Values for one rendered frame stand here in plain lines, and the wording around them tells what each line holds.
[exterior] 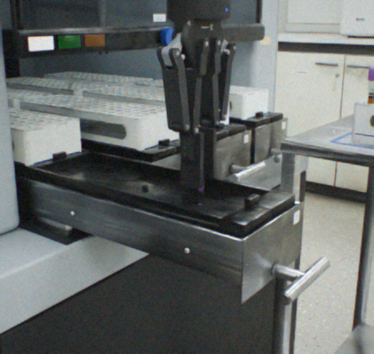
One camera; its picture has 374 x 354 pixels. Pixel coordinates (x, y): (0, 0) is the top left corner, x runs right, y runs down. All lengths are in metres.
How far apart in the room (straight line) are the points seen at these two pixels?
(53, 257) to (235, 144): 0.42
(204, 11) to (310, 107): 2.47
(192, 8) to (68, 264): 0.35
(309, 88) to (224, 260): 2.55
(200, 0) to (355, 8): 2.37
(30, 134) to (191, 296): 0.40
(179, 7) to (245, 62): 0.58
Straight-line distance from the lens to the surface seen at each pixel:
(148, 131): 0.80
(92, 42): 0.74
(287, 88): 3.09
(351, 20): 2.94
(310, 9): 3.71
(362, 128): 0.86
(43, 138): 0.75
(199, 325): 0.99
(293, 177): 0.86
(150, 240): 0.58
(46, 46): 0.69
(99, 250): 0.72
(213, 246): 0.53
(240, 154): 0.97
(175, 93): 0.59
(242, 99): 1.03
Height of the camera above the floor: 1.01
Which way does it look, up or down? 16 degrees down
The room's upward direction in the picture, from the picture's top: straight up
